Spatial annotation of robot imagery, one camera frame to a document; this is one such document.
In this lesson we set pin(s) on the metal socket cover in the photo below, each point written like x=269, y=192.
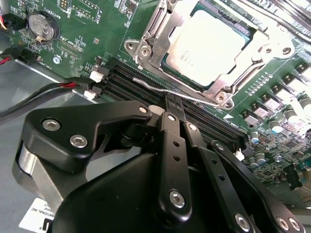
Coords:
x=160, y=52

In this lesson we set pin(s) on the metal locking lever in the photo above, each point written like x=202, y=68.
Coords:
x=139, y=80

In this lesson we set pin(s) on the silver CPU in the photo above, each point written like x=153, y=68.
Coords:
x=206, y=46

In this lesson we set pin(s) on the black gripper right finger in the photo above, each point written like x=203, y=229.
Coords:
x=218, y=170

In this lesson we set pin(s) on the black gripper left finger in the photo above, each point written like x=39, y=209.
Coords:
x=73, y=121

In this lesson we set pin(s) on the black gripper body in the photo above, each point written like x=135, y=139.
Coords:
x=116, y=194

